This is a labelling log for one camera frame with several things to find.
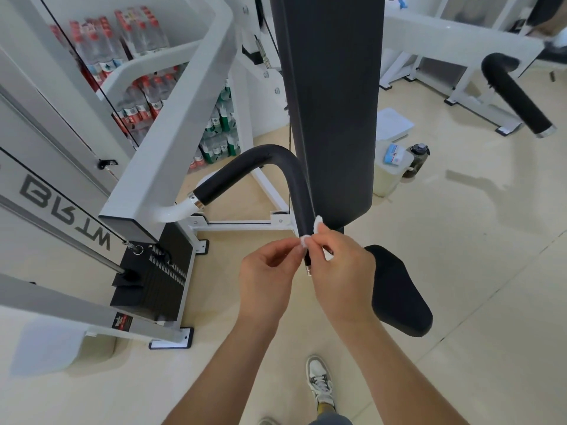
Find person's right hand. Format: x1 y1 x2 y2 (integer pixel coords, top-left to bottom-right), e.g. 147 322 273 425
309 223 382 331

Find person's left hand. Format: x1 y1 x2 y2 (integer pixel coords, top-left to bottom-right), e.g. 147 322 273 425
239 237 307 330

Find white wipe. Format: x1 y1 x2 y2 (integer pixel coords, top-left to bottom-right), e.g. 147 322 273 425
299 215 335 262

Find person's left forearm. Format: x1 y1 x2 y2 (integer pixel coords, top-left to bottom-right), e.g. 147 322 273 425
162 315 284 425

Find person's right forearm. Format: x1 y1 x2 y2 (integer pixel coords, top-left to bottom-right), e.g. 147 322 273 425
330 316 470 425

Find black seat pad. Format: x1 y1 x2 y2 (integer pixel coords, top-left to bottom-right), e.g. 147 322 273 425
364 244 434 338

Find translucent plastic jerrycan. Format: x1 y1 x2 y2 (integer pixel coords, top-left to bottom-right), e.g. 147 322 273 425
373 139 415 199

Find white and grey sneaker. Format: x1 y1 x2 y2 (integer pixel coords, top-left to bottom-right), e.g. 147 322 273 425
305 355 334 406

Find blue and white packet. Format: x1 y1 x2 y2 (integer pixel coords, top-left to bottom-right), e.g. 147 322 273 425
383 143 408 166

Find dark drinking bottle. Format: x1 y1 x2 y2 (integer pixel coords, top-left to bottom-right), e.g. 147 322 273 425
402 143 431 179

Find black weight stack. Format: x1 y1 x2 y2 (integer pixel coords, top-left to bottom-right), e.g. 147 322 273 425
109 223 196 324

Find stack of green-label water bottles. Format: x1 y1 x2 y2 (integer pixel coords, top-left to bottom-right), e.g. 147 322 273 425
188 79 242 171

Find black upright back pad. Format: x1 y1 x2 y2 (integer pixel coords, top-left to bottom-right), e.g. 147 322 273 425
269 0 386 231

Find white flat box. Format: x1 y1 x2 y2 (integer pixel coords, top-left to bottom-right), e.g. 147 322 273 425
376 107 416 141

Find grey trouser leg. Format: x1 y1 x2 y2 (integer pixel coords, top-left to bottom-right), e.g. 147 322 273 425
309 405 353 425

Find stack of red-label water bottles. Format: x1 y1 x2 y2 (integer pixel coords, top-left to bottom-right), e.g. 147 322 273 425
49 5 189 147

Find black steel cable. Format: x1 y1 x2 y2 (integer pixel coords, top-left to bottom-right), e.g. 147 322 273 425
254 0 294 216

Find black foam machine handle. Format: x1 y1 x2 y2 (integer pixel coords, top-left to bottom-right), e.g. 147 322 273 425
187 145 326 277
481 53 557 139

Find white gym machine frame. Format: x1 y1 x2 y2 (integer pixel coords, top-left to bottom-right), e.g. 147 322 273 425
380 0 558 138
0 0 298 350

